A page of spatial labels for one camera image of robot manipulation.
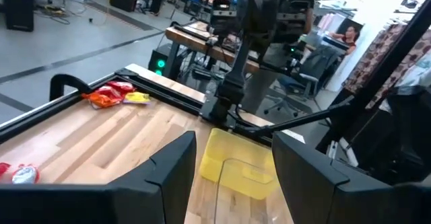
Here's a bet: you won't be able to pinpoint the silver aluminium extrusion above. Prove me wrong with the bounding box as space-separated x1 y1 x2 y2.
327 137 358 167

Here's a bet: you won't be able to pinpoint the office chair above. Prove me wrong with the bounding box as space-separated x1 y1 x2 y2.
263 44 341 118

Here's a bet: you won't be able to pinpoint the patterned brown cloth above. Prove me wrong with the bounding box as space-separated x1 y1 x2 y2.
342 24 431 110

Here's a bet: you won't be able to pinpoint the computer tower green lights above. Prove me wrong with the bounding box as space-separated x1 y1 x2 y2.
147 43 181 81

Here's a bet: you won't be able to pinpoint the red white candy packet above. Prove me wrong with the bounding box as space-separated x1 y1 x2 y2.
11 163 41 185

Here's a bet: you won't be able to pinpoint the black bulky cover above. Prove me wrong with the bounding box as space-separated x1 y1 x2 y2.
350 85 431 185

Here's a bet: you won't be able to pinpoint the black diagonal frame strut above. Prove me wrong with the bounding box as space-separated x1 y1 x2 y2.
234 96 355 139

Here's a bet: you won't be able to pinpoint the orange candy packet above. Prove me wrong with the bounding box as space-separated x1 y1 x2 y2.
81 85 125 110

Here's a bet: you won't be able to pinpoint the person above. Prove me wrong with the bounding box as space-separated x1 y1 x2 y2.
239 0 325 114
331 24 362 56

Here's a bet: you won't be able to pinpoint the yellow plastic bin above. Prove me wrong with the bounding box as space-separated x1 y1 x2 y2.
199 128 280 200

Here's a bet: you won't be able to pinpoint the black frame post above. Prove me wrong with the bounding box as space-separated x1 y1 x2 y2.
316 0 431 153

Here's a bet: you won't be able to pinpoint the black speaker cabinet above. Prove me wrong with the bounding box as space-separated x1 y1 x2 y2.
2 0 35 32

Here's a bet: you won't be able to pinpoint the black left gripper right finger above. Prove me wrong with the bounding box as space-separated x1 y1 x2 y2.
271 131 431 224

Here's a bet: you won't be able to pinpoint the wooden workbench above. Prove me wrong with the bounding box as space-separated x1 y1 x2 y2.
164 20 261 74

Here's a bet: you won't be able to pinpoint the black table clamp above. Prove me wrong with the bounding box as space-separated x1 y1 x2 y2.
49 73 94 102

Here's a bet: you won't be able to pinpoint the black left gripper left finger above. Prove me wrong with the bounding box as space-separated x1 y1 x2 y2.
0 131 197 224

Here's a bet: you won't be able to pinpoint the black table frame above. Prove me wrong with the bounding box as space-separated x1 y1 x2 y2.
0 67 306 145

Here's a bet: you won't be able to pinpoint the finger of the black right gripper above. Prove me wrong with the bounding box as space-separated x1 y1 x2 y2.
210 0 239 38
274 0 312 44

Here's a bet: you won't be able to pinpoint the clear plastic bin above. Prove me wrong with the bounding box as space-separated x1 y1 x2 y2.
213 157 296 224

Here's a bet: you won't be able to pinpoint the yellow candy packet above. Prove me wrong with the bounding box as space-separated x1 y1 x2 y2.
122 91 152 105

